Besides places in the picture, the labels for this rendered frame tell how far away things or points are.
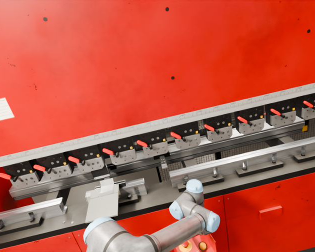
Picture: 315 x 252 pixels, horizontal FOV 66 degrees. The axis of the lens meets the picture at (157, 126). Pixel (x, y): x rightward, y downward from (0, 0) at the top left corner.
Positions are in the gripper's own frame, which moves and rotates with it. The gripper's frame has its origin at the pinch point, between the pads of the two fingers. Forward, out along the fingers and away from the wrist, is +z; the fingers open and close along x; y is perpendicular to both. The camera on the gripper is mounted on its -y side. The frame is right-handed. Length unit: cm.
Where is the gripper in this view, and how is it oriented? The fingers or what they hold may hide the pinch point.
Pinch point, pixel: (202, 234)
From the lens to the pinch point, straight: 143.6
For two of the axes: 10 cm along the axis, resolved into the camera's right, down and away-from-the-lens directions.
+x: -9.3, 3.0, -2.0
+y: -3.2, -4.3, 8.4
